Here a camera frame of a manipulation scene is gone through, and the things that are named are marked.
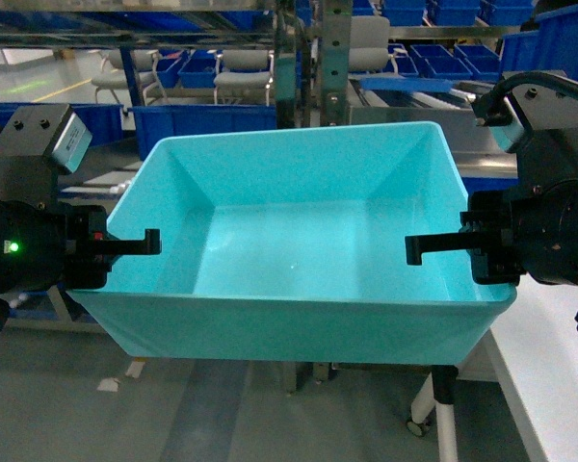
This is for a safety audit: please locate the steel shelf rack frame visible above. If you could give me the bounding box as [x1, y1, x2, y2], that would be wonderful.
[0, 0, 540, 141]

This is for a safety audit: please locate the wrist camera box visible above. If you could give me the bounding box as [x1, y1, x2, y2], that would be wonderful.
[472, 85, 578, 194]
[0, 104, 92, 211]

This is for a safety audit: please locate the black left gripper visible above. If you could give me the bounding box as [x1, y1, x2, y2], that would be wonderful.
[0, 201, 162, 295]

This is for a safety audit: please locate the grey office chair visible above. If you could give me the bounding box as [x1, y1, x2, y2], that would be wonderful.
[213, 49, 275, 107]

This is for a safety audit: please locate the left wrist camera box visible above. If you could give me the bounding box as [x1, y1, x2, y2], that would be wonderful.
[0, 104, 92, 211]

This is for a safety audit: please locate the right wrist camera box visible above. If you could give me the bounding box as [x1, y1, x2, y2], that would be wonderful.
[472, 85, 578, 194]

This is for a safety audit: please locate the teal plastic bin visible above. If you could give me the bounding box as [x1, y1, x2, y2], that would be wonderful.
[72, 121, 516, 366]

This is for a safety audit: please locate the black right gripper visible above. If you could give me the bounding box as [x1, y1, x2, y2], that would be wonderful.
[405, 180, 578, 286]

